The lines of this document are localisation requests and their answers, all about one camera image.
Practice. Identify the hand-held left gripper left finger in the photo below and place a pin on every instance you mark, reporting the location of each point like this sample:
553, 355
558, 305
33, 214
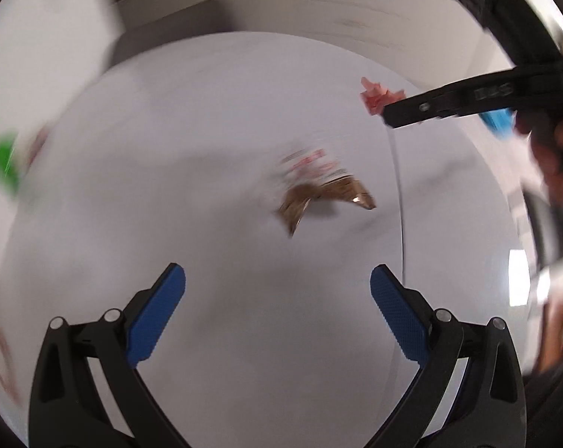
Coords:
155, 317

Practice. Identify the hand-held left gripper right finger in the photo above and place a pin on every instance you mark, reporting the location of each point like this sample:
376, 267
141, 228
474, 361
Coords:
398, 317

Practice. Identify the blue face mask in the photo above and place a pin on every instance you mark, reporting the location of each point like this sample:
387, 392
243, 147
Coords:
498, 122

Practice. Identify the person's right hand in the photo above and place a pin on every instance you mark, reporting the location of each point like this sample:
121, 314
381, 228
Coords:
559, 163

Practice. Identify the clear gold plastic wrapper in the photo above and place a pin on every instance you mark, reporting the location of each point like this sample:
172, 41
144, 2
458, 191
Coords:
319, 191

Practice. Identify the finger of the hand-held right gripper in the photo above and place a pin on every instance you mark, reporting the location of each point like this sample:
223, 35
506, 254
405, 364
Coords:
449, 102

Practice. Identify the green packet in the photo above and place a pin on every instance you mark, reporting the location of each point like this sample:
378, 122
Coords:
1, 163

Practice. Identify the pink paper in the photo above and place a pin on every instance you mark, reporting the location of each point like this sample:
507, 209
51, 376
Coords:
375, 98

